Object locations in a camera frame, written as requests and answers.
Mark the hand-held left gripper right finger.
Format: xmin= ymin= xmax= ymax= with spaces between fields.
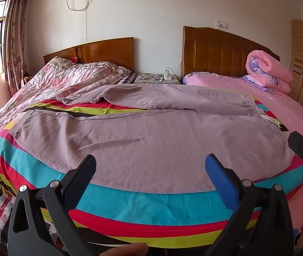
xmin=205 ymin=153 xmax=295 ymax=256

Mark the pink floral crumpled quilt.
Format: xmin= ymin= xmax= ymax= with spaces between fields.
xmin=0 ymin=57 xmax=133 ymax=190

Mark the rainbow striped blanket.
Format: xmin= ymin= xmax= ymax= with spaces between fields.
xmin=0 ymin=96 xmax=303 ymax=248

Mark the pink floral curtain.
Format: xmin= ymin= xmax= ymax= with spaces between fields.
xmin=4 ymin=0 xmax=34 ymax=99

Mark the rolled pink floral quilt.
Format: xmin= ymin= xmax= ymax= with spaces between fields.
xmin=241 ymin=50 xmax=293 ymax=94

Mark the white charger cable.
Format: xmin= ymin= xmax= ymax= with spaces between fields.
xmin=168 ymin=61 xmax=182 ymax=76

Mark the pink floral pillow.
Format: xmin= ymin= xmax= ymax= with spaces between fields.
xmin=182 ymin=71 xmax=244 ymax=86

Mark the small nightstand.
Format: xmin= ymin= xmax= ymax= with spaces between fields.
xmin=134 ymin=73 xmax=181 ymax=85

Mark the padded brown wooden headboard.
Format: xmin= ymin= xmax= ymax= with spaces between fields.
xmin=182 ymin=26 xmax=281 ymax=78

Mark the glossy flat wooden headboard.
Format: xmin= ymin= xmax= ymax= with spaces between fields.
xmin=43 ymin=37 xmax=135 ymax=71

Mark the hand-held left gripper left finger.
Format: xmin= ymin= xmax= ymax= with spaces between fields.
xmin=7 ymin=154 xmax=99 ymax=256

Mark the person's left hand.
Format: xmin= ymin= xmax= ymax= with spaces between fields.
xmin=98 ymin=242 xmax=149 ymax=256

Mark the pink bed sheet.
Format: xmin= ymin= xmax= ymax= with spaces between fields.
xmin=182 ymin=71 xmax=303 ymax=256

